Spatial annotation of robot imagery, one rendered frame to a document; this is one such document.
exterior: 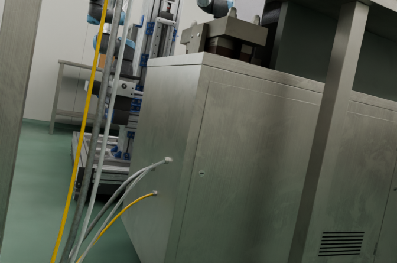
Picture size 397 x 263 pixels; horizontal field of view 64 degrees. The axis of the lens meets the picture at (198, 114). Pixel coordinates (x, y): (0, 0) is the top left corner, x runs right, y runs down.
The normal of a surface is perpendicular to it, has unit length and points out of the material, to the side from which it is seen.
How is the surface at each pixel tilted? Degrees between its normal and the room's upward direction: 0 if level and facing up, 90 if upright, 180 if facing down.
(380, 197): 90
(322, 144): 90
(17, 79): 90
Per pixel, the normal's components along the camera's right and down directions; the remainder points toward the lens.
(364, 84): 0.40, 0.12
